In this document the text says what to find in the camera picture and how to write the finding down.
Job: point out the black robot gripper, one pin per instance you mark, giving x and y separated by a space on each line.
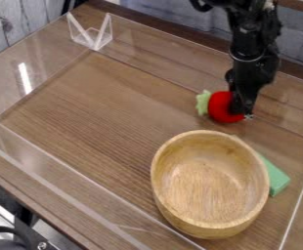
255 27

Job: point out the red felt fruit green leaf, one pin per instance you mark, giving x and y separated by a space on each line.
214 105

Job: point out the round wooden bowl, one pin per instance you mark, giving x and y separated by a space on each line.
210 183

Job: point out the green sponge block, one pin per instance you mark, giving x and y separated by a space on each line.
275 178

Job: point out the black table clamp bracket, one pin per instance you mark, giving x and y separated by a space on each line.
39 242

